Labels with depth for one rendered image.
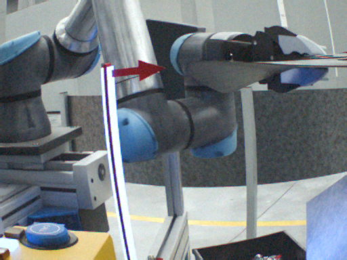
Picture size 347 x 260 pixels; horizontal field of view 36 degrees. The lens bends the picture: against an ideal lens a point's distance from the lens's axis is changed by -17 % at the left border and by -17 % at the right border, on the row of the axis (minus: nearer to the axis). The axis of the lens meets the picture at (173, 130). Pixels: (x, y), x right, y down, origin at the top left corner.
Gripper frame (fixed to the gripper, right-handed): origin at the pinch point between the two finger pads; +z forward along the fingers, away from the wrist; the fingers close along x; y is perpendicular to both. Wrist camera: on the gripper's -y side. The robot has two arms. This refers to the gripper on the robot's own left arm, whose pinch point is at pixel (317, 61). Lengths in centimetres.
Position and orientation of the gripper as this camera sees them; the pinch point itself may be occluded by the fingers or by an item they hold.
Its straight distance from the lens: 73.2
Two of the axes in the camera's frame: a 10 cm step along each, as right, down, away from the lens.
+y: 8.6, -0.5, 5.0
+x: -0.1, 9.9, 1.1
